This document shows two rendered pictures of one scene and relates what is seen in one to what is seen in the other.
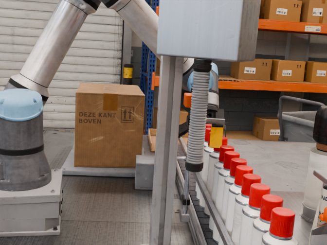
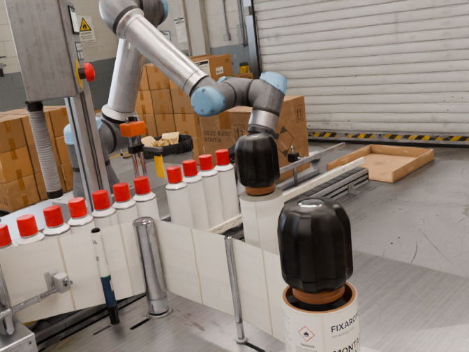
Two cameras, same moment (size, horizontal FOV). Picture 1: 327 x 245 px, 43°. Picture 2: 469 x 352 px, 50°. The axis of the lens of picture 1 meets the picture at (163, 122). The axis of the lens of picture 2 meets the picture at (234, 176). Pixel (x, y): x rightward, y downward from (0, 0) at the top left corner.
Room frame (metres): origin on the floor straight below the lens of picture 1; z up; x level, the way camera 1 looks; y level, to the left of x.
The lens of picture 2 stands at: (0.44, -1.12, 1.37)
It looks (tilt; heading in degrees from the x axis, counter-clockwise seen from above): 16 degrees down; 52
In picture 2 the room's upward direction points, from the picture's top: 7 degrees counter-clockwise
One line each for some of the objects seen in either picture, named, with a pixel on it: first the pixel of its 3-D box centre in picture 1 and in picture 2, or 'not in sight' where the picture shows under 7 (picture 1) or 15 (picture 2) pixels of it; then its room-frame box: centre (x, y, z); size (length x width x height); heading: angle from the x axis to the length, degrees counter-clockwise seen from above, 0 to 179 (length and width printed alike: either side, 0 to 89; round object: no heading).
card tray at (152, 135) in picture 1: (176, 140); (380, 161); (1.93, -0.07, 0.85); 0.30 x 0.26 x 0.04; 5
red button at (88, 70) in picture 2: not in sight; (86, 72); (0.86, -0.15, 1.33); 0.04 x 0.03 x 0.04; 60
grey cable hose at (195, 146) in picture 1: (198, 116); (45, 149); (0.77, -0.06, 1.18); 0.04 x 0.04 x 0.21
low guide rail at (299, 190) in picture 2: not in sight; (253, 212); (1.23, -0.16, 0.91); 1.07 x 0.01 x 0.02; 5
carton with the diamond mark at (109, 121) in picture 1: (108, 122); (256, 140); (1.60, 0.21, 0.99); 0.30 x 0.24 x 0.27; 9
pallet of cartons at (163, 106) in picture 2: not in sight; (197, 110); (3.63, 3.48, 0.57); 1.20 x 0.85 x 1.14; 15
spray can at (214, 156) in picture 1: (217, 176); (179, 208); (1.02, -0.15, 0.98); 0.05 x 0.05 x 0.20
